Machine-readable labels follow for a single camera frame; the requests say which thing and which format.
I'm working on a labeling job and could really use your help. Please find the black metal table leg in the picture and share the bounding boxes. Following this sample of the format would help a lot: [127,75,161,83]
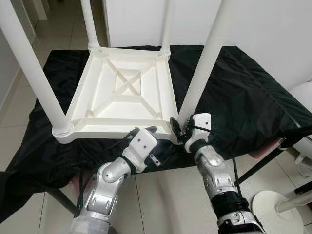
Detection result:
[239,149,286,185]
[46,188,78,215]

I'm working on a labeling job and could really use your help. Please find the white round stand base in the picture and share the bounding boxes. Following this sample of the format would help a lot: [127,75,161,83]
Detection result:
[251,189,312,234]

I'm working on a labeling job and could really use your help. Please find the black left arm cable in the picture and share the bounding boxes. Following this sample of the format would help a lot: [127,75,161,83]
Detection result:
[73,128,139,215]

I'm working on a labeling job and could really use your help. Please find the black cloth table cover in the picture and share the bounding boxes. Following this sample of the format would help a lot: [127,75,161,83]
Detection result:
[0,45,312,210]

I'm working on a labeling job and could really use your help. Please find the pink table edge piece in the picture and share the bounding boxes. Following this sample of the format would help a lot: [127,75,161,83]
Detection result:
[249,136,286,159]

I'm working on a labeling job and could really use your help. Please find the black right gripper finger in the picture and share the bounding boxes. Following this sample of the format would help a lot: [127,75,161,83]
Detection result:
[170,117,186,143]

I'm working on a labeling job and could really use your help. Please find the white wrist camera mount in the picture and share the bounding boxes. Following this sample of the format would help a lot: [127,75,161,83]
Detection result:
[184,112,213,153]
[122,128,159,174]

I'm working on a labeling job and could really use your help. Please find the white plastic table top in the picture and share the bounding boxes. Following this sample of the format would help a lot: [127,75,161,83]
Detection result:
[53,46,181,144]

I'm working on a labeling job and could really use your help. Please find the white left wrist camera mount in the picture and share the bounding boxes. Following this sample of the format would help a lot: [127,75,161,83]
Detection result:
[122,128,159,174]

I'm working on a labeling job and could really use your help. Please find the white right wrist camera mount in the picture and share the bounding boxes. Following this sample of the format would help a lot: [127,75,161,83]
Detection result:
[184,112,213,153]

